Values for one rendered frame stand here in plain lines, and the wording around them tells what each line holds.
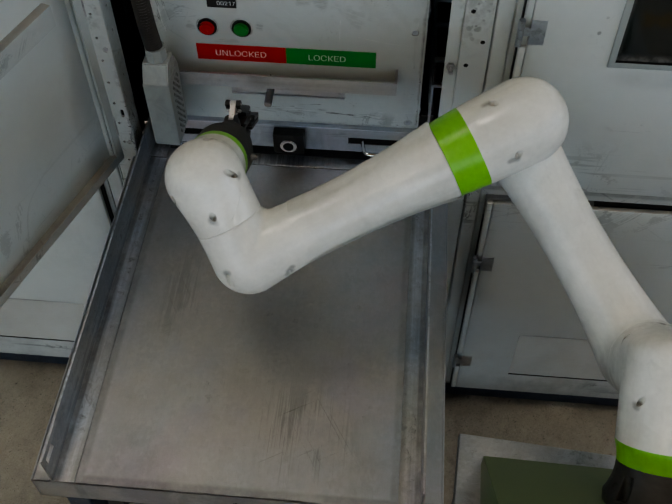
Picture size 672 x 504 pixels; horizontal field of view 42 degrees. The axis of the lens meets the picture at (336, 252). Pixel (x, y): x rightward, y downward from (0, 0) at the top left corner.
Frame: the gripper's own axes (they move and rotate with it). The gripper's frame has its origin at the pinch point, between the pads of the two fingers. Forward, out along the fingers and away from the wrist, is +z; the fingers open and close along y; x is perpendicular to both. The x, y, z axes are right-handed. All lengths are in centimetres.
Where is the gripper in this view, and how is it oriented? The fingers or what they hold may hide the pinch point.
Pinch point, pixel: (246, 120)
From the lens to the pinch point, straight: 157.1
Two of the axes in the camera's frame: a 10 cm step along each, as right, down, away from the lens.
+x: 10.0, 0.7, -0.6
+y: -0.4, 9.3, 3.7
